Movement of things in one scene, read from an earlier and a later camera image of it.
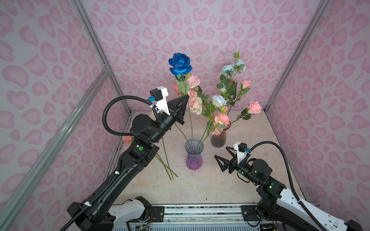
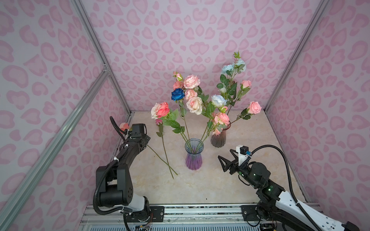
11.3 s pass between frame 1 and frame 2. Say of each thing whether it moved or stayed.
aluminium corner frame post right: stayed
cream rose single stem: moved
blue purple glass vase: stayed
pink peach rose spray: stayed
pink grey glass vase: stayed
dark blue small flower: moved
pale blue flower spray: stayed
